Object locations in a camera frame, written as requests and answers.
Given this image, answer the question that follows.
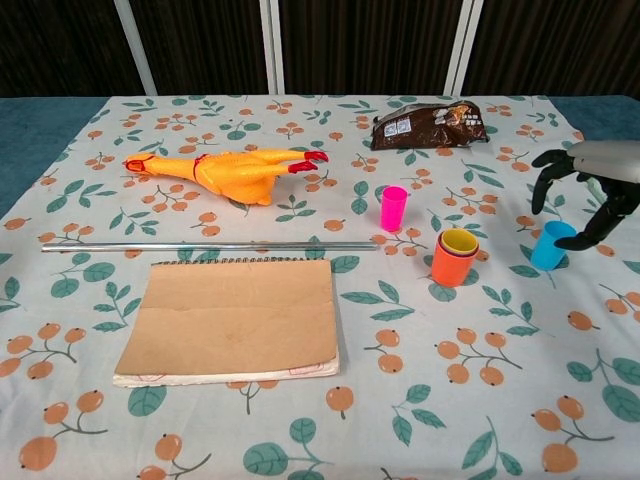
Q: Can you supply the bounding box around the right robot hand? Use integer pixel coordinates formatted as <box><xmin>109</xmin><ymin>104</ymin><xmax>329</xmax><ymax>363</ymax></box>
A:
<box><xmin>530</xmin><ymin>139</ymin><xmax>640</xmax><ymax>251</ymax></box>

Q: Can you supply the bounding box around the light blue plastic cup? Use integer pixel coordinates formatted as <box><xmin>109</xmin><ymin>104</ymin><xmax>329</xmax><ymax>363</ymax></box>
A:
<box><xmin>530</xmin><ymin>220</ymin><xmax>578</xmax><ymax>272</ymax></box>

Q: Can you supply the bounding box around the yellow plastic cup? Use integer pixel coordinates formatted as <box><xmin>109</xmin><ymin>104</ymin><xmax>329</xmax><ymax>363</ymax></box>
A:
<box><xmin>439</xmin><ymin>228</ymin><xmax>480</xmax><ymax>258</ymax></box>

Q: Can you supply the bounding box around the pink plastic cup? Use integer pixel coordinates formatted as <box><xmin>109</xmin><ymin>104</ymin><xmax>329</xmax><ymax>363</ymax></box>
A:
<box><xmin>380</xmin><ymin>185</ymin><xmax>409</xmax><ymax>233</ymax></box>

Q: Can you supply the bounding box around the brown snack bag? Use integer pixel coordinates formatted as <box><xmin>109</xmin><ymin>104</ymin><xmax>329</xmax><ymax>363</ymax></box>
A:
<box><xmin>370</xmin><ymin>98</ymin><xmax>489</xmax><ymax>151</ymax></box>

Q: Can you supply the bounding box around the orange plastic cup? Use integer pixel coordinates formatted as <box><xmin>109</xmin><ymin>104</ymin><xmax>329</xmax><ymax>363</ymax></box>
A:
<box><xmin>431</xmin><ymin>228</ymin><xmax>481</xmax><ymax>287</ymax></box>

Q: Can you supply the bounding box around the floral print tablecloth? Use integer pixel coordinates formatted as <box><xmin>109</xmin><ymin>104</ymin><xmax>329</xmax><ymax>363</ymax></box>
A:
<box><xmin>0</xmin><ymin>94</ymin><xmax>640</xmax><ymax>480</ymax></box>

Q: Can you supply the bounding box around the yellow rubber chicken toy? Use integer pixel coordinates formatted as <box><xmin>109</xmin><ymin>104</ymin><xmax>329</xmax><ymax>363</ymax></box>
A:
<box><xmin>124</xmin><ymin>146</ymin><xmax>331</xmax><ymax>207</ymax></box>

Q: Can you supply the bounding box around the brown spiral notebook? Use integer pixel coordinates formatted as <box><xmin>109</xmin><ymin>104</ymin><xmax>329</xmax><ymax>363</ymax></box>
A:
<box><xmin>112</xmin><ymin>256</ymin><xmax>343</xmax><ymax>390</ymax></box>

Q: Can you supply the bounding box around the silver metal rod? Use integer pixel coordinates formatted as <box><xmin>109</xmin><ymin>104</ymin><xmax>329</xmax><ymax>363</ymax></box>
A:
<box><xmin>41</xmin><ymin>240</ymin><xmax>380</xmax><ymax>254</ymax></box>

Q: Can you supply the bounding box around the teal table cover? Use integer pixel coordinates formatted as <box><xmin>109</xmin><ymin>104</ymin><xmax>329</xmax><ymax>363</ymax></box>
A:
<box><xmin>0</xmin><ymin>93</ymin><xmax>640</xmax><ymax>221</ymax></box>

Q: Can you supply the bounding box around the white frame post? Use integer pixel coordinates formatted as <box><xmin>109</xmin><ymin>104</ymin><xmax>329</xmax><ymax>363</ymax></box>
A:
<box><xmin>112</xmin><ymin>0</ymin><xmax>157</xmax><ymax>96</ymax></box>
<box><xmin>258</xmin><ymin>0</ymin><xmax>287</xmax><ymax>95</ymax></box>
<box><xmin>442</xmin><ymin>0</ymin><xmax>485</xmax><ymax>96</ymax></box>

